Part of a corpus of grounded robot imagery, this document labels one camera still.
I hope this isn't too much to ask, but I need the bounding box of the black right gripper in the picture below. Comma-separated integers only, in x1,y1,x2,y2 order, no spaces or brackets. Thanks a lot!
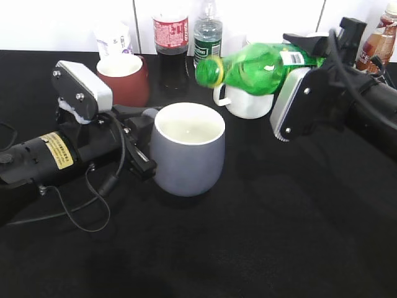
283,17,385,135

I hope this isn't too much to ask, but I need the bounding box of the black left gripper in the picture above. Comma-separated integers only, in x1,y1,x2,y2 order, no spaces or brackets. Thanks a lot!
57,105,162,181

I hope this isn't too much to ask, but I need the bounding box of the grey ceramic cup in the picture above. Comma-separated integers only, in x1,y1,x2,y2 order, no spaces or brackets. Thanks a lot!
149,102,226,197

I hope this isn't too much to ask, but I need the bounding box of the green plastic soda bottle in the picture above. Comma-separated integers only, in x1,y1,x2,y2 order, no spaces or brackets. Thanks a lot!
195,43,325,96

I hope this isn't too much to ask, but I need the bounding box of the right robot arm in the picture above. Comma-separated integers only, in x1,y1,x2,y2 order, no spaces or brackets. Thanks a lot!
270,17,396,160

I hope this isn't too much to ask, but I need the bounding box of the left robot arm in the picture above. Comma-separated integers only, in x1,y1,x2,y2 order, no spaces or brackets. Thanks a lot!
1,105,160,226

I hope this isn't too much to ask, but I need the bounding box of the dark red ceramic cup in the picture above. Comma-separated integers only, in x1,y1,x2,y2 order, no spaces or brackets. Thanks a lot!
96,53,150,107

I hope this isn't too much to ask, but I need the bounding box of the brown tea bottle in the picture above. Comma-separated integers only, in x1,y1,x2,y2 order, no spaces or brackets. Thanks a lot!
356,1,396,74

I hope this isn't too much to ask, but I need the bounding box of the white ceramic mug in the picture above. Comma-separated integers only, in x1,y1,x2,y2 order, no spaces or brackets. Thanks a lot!
213,84,274,119

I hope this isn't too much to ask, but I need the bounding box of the white purple yogurt carton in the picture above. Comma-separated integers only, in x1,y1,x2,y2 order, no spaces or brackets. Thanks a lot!
94,22,134,59

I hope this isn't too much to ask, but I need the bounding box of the clear water bottle green label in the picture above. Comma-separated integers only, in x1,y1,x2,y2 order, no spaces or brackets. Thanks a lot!
194,1,223,67

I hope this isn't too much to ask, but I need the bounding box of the cola bottle red label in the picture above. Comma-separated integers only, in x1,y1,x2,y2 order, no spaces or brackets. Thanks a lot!
153,10,189,90

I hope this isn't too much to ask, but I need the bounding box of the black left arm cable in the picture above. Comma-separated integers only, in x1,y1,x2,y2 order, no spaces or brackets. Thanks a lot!
6,114,127,233

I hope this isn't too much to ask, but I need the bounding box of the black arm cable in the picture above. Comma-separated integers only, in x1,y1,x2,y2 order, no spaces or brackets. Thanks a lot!
6,114,127,233
328,27,397,125

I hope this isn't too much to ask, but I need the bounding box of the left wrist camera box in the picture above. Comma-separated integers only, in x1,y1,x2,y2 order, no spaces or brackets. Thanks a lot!
52,60,113,125

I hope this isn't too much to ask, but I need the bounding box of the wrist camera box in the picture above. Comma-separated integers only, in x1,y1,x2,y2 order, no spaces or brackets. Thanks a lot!
270,67,311,142
52,60,113,125

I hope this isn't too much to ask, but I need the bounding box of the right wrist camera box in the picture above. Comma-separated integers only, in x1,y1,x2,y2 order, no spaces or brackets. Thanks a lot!
270,67,311,142

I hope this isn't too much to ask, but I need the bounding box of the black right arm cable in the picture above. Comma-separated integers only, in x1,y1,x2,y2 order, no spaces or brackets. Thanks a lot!
328,27,397,125

